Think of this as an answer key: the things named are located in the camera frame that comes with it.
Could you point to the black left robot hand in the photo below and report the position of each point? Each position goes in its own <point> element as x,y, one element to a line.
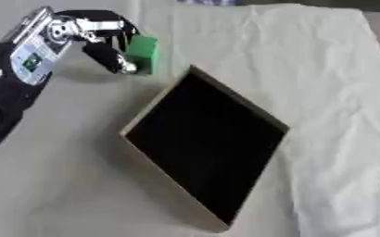
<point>104,52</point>

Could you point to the green block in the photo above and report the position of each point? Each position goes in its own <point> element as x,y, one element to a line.
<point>143,51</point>

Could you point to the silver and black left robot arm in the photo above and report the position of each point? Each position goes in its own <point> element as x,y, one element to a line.
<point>15,80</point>

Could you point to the tan cardboard box black inside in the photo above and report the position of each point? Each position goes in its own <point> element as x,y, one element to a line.
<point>209,139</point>

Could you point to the blue checked cloth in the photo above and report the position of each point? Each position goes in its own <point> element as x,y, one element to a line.
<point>207,2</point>

